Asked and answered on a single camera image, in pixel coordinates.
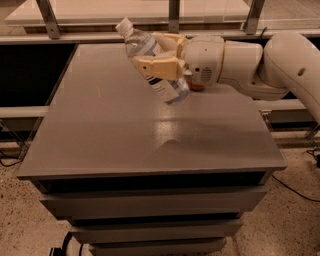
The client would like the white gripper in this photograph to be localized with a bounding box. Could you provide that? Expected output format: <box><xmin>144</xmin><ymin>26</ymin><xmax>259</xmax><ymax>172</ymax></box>
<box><xmin>133</xmin><ymin>32</ymin><xmax>224</xmax><ymax>86</ymax></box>

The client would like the clear plastic water bottle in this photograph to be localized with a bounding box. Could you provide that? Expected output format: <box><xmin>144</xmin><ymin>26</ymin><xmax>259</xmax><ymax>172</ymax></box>
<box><xmin>116</xmin><ymin>18</ymin><xmax>189</xmax><ymax>105</ymax></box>

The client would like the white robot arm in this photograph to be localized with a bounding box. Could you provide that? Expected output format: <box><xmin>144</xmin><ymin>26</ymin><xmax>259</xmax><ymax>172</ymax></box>
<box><xmin>133</xmin><ymin>32</ymin><xmax>320</xmax><ymax>123</ymax></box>

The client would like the red Coca-Cola can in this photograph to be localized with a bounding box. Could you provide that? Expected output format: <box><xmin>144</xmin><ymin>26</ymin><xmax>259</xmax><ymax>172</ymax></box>
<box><xmin>187</xmin><ymin>81</ymin><xmax>205</xmax><ymax>92</ymax></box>

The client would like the grey drawer cabinet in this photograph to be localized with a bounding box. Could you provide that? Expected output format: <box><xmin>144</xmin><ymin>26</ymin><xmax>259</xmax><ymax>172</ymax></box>
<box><xmin>17</xmin><ymin>44</ymin><xmax>286</xmax><ymax>256</ymax></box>

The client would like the metal railing frame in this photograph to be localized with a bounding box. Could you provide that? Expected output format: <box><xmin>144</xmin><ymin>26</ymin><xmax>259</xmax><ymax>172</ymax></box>
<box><xmin>0</xmin><ymin>0</ymin><xmax>320</xmax><ymax>121</ymax></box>

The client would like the black floor cable left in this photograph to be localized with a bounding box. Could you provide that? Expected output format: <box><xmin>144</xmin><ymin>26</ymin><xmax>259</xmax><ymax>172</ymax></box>
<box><xmin>0</xmin><ymin>119</ymin><xmax>28</xmax><ymax>168</ymax></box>

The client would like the black floor cable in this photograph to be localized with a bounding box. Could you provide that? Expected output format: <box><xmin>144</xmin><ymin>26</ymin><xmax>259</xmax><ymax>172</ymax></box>
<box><xmin>271</xmin><ymin>174</ymin><xmax>320</xmax><ymax>204</ymax></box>
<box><xmin>0</xmin><ymin>119</ymin><xmax>28</xmax><ymax>168</ymax></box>

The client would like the black floor cable right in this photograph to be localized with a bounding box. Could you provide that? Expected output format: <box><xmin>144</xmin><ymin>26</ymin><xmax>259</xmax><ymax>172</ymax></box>
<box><xmin>271</xmin><ymin>174</ymin><xmax>320</xmax><ymax>204</ymax></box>

